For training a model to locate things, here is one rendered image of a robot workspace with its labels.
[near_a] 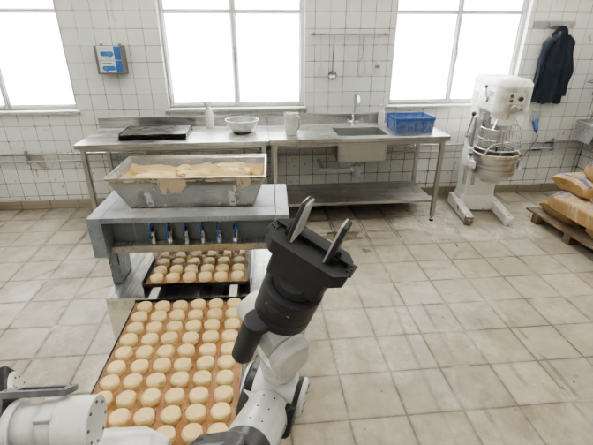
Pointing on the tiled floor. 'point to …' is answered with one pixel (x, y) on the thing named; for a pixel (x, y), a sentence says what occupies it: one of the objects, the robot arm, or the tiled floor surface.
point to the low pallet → (572, 236)
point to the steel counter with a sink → (376, 191)
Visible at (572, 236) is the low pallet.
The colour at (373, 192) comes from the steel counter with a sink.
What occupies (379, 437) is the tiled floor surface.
